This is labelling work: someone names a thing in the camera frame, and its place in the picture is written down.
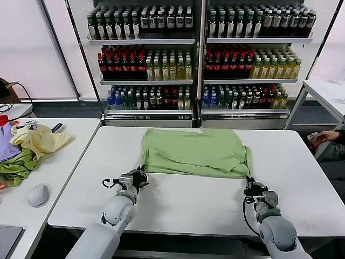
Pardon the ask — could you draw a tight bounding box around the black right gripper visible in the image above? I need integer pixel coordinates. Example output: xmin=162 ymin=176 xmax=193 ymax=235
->
xmin=244 ymin=176 xmax=269 ymax=197

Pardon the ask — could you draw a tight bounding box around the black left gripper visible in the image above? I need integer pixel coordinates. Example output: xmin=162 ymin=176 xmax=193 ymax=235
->
xmin=131 ymin=165 xmax=150 ymax=190

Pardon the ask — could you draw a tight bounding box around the green t-shirt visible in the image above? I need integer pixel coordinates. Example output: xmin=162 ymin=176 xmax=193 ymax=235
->
xmin=140 ymin=128 xmax=253 ymax=179

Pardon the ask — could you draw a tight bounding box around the person hand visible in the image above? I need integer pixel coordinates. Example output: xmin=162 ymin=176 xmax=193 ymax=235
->
xmin=312 ymin=130 xmax=336 ymax=142

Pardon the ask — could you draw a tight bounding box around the red white packet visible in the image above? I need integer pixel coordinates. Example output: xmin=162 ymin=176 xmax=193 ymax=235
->
xmin=307 ymin=132 xmax=322 ymax=152

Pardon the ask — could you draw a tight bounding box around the person dark clothing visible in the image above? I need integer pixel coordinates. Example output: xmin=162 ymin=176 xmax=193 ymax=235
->
xmin=318 ymin=129 xmax=345 ymax=183

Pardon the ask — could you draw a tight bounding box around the blue white brush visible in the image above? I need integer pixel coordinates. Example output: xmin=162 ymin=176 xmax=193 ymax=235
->
xmin=51 ymin=122 xmax=66 ymax=134

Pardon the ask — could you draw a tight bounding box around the pale yellow garment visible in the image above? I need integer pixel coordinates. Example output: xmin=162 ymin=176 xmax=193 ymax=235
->
xmin=9 ymin=124 xmax=75 ymax=162

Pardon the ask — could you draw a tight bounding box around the white computer mouse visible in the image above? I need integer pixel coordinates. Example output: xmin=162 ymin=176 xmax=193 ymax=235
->
xmin=27 ymin=183 xmax=51 ymax=208

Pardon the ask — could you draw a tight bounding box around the olive green garment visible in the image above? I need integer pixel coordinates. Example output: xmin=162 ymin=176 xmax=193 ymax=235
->
xmin=0 ymin=147 xmax=41 ymax=188

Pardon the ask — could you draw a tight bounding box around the grey drinks shelf unit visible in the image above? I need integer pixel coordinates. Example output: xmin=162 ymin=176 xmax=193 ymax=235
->
xmin=86 ymin=0 xmax=202 ymax=129
xmin=201 ymin=0 xmax=315 ymax=130

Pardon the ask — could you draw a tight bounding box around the purple garment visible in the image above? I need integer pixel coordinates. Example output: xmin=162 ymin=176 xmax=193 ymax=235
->
xmin=0 ymin=121 xmax=22 ymax=163

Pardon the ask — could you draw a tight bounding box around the green cap tea bottle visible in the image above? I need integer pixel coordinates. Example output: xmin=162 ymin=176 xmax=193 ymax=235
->
xmin=208 ymin=11 xmax=217 ymax=38
xmin=97 ymin=12 xmax=106 ymax=40
xmin=226 ymin=11 xmax=235 ymax=38
xmin=253 ymin=11 xmax=262 ymax=38
xmin=122 ymin=12 xmax=132 ymax=40
xmin=132 ymin=12 xmax=141 ymax=40
xmin=244 ymin=11 xmax=253 ymax=38
xmin=106 ymin=12 xmax=115 ymax=40
xmin=88 ymin=12 xmax=98 ymax=40
xmin=114 ymin=12 xmax=123 ymax=40
xmin=217 ymin=11 xmax=226 ymax=38
xmin=235 ymin=11 xmax=244 ymax=38

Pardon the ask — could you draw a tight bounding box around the grey laptop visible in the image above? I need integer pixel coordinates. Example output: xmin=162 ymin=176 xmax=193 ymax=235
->
xmin=0 ymin=225 xmax=25 ymax=259

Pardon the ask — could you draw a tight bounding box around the cardboard box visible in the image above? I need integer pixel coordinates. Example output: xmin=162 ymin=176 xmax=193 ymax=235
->
xmin=0 ymin=77 xmax=22 ymax=104

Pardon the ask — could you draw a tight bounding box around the beige label dark bottle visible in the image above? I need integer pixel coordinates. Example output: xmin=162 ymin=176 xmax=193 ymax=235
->
xmin=307 ymin=10 xmax=316 ymax=38
xmin=263 ymin=10 xmax=272 ymax=38
xmin=271 ymin=10 xmax=280 ymax=38
xmin=289 ymin=10 xmax=299 ymax=38
xmin=298 ymin=10 xmax=307 ymax=38
xmin=280 ymin=10 xmax=289 ymax=38

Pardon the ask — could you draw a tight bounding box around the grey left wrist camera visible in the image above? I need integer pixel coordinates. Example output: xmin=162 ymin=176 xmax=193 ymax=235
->
xmin=119 ymin=174 xmax=134 ymax=188

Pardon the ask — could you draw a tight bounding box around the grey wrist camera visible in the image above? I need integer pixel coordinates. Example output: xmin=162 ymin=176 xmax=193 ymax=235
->
xmin=119 ymin=174 xmax=134 ymax=188
xmin=263 ymin=190 xmax=279 ymax=208

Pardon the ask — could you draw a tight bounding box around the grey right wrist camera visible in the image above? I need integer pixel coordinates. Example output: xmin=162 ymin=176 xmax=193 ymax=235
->
xmin=263 ymin=190 xmax=279 ymax=208

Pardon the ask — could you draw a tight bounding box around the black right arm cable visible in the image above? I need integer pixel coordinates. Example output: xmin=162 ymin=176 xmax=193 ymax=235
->
xmin=242 ymin=196 xmax=261 ymax=236

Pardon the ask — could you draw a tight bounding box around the white metal frame table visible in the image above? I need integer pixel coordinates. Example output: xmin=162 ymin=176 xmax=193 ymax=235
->
xmin=284 ymin=79 xmax=345 ymax=162

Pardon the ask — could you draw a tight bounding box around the chrome shelf post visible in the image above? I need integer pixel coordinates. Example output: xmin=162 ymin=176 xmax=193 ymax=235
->
xmin=198 ymin=0 xmax=207 ymax=129

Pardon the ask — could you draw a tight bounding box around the black desk cable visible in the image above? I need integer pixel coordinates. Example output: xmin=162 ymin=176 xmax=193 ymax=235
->
xmin=12 ymin=80 xmax=35 ymax=107

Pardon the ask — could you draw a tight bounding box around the slanted window frame post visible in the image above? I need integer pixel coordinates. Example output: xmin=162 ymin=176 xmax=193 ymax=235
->
xmin=40 ymin=0 xmax=81 ymax=102
xmin=314 ymin=0 xmax=342 ymax=64

